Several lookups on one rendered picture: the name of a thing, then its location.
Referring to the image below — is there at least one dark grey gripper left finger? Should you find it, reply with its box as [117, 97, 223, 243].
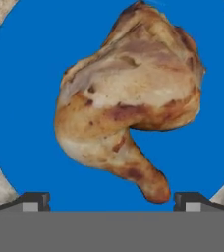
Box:
[0, 191, 51, 213]

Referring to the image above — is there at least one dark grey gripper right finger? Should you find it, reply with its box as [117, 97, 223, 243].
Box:
[173, 191, 224, 213]

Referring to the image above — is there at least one roasted chicken drumstick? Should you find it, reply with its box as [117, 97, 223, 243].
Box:
[53, 0, 206, 205]

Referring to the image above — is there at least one blue round plate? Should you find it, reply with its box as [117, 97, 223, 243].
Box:
[0, 0, 224, 213]

